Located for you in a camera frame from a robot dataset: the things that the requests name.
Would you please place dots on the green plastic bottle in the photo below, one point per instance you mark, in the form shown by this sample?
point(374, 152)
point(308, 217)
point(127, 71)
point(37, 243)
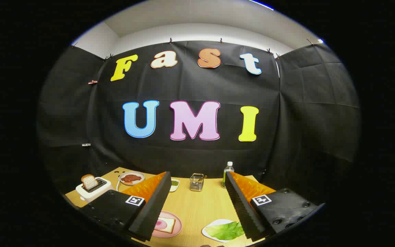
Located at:
point(227, 175)

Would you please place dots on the white toaster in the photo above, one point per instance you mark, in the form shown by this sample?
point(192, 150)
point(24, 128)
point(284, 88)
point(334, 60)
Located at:
point(93, 195)

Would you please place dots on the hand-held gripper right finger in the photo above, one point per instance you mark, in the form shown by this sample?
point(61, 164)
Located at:
point(240, 206)

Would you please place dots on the black backdrop cloth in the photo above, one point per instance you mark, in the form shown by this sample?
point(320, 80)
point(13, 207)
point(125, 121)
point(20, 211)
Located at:
point(201, 154)

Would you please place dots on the green lettuce leaf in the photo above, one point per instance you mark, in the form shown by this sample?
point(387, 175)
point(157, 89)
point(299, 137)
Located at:
point(226, 230)

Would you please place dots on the pink ham slice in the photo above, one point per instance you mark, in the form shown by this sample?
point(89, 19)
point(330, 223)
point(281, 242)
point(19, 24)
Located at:
point(158, 225)

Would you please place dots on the white divided bean dish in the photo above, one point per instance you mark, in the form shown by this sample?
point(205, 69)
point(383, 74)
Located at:
point(175, 183)

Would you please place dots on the toasted bread slice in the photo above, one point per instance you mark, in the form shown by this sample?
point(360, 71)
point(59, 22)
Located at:
point(89, 181)

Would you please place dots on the white bread slice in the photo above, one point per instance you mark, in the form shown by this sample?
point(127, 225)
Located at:
point(168, 224)

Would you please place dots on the pink round plate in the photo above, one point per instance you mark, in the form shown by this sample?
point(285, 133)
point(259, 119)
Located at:
point(177, 223)

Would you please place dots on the square white plate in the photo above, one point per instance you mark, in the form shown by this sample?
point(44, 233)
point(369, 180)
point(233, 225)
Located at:
point(207, 230)

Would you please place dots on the red cloth clip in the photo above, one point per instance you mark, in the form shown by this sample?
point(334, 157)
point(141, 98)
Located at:
point(93, 82)

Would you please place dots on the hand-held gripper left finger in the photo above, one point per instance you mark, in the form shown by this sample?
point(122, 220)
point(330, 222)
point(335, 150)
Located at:
point(151, 209)

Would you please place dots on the brown meat steak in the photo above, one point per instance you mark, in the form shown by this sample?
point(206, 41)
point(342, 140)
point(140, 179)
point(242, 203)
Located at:
point(130, 178)

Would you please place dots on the round white plate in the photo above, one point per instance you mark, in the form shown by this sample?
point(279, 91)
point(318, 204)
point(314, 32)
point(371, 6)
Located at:
point(141, 180)

